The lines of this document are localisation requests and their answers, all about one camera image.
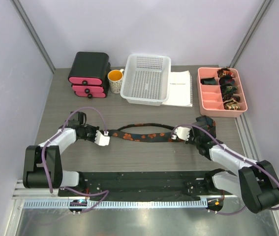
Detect black orange floral tie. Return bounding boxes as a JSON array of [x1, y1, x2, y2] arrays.
[[109, 117, 217, 144]]

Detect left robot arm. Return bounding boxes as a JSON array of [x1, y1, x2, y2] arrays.
[[23, 112, 99, 196]]

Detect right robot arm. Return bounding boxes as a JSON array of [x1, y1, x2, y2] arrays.
[[179, 117, 279, 213]]

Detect pink compartment organizer tray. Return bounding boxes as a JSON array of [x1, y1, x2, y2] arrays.
[[197, 67, 248, 118]]

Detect white paper booklet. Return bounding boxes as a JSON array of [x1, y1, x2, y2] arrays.
[[162, 71, 193, 107]]

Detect green dark rolled tie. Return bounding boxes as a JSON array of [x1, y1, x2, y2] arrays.
[[220, 85, 238, 96]]

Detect black pink drawer box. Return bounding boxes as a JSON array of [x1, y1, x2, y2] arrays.
[[68, 52, 111, 99]]

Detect floral mug yellow inside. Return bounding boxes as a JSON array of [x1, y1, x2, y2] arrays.
[[108, 69, 124, 94]]

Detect blue red rolled tie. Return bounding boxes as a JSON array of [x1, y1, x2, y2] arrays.
[[219, 76, 235, 86]]

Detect red patterned rolled tie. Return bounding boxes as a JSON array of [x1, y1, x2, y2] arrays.
[[217, 67, 234, 78]]

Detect white perforated plastic basket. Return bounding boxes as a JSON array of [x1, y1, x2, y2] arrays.
[[120, 54, 171, 106]]

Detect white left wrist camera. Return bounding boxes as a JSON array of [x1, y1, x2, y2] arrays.
[[94, 130, 110, 147]]

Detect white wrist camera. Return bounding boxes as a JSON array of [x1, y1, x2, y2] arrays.
[[171, 124, 194, 144], [94, 130, 110, 147]]

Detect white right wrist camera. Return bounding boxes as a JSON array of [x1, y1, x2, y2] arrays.
[[171, 124, 194, 144]]

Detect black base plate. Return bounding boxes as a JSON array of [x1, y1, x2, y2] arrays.
[[58, 170, 233, 197]]

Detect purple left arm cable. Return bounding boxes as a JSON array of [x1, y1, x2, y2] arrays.
[[40, 106, 109, 213]]

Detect slotted cable duct rail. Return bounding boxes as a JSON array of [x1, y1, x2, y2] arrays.
[[23, 198, 208, 209]]

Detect left aluminium frame post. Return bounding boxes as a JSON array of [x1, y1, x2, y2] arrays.
[[10, 0, 56, 74]]

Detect aluminium corner frame post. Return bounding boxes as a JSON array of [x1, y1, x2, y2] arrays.
[[229, 0, 274, 68]]

